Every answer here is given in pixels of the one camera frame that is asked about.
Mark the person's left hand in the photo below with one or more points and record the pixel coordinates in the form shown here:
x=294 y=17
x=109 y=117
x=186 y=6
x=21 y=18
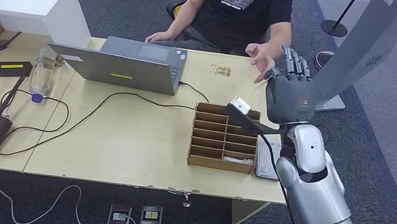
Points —
x=265 y=58

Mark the person's right hand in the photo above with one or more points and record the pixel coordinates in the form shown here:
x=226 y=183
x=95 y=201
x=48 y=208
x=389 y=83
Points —
x=160 y=37

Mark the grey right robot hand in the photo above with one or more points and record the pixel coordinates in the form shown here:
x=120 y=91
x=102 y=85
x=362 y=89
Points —
x=292 y=100

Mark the white room key card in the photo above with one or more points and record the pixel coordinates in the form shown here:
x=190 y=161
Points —
x=259 y=85
x=238 y=159

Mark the ID card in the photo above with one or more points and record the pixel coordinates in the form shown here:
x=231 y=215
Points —
x=220 y=70

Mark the person's right forearm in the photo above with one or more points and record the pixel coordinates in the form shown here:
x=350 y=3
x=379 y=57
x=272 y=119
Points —
x=177 y=22

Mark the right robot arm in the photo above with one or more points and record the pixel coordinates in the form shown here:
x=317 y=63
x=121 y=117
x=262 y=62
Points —
x=324 y=204

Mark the person's left forearm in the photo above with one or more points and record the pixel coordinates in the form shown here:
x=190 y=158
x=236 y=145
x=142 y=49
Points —
x=280 y=41

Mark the person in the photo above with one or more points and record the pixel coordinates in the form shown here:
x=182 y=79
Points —
x=238 y=16

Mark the grey card reader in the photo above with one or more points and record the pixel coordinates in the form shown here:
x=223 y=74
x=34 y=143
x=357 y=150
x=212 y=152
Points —
x=265 y=162

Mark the cardboard card holder rack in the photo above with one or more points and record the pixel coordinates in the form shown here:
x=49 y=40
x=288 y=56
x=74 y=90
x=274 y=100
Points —
x=214 y=163

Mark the chrome round base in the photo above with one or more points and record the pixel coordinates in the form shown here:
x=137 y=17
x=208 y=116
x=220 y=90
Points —
x=322 y=59

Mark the grey laptop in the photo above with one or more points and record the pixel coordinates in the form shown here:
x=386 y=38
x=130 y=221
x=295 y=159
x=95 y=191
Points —
x=112 y=69

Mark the black stanchion pole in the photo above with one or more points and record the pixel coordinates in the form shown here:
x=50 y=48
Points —
x=334 y=28

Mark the silver kiosk stand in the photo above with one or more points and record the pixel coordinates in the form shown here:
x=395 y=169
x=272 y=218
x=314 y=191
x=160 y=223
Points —
x=360 y=51

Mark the beige desk leg panel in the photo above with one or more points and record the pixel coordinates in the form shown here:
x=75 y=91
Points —
x=243 y=212

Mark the clear plastic water bottle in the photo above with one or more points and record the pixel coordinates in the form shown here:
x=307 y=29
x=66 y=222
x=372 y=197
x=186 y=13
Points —
x=42 y=77

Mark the metal desk fitting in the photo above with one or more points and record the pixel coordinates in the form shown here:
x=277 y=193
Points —
x=186 y=201

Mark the floor socket with plug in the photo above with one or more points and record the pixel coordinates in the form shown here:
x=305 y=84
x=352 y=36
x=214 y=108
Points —
x=119 y=216

